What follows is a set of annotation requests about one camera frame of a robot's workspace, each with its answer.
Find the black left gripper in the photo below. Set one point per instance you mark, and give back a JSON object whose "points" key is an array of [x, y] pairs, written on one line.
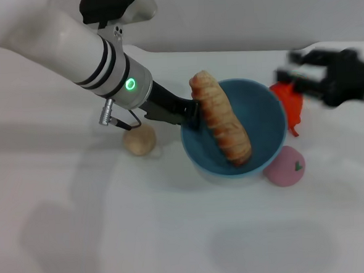
{"points": [[165, 108]]}

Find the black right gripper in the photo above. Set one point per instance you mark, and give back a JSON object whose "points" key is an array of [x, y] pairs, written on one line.
{"points": [[345, 77]]}

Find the orange striped bread loaf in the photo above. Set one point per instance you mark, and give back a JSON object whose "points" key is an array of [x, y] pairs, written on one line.
{"points": [[221, 118]]}

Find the blue bowl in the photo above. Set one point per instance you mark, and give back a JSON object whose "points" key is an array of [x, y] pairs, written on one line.
{"points": [[261, 122]]}

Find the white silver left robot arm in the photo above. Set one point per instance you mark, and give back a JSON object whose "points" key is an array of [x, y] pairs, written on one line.
{"points": [[71, 47]]}

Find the red pear toy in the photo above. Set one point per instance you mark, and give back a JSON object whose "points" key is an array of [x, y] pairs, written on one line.
{"points": [[291, 105]]}

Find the beige round bun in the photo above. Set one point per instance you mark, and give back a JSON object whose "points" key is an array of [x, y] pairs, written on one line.
{"points": [[139, 140]]}

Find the pink apple toy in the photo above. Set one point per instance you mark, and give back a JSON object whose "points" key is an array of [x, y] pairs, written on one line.
{"points": [[286, 168]]}

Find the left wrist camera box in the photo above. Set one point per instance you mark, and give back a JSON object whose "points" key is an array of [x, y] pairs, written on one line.
{"points": [[118, 5]]}

